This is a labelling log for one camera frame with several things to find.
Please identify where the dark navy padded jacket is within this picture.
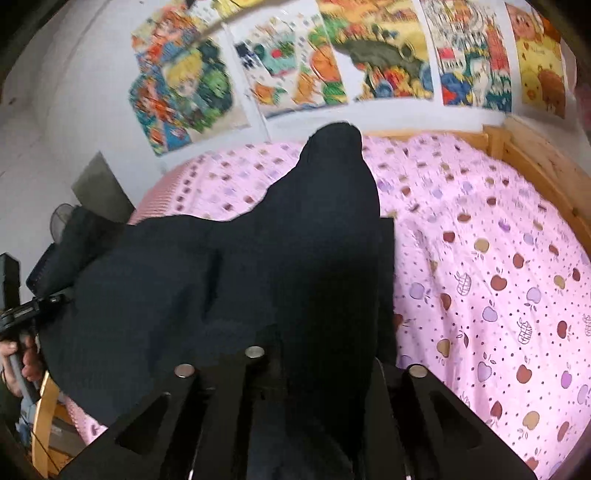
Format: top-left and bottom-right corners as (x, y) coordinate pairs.
(39, 123), (393, 479)

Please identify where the person's left hand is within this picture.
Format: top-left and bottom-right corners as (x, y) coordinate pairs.
(1, 336), (44, 398)

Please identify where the grey electric fan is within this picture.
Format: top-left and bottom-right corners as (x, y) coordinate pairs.
(49, 203), (75, 244)

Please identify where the pink apple print duvet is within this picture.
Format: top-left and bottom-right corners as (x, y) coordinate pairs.
(133, 132), (591, 480)

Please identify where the red white checkered sheet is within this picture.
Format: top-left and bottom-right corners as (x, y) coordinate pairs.
(65, 176), (179, 445)

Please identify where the cartoon kids poster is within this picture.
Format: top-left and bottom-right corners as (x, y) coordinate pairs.
(129, 1), (249, 156)

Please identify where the colourful cartoon poster row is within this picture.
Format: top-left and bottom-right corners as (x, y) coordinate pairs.
(184, 0), (569, 120)

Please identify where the grey wall panel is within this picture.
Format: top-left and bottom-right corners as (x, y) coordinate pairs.
(71, 152), (134, 224)

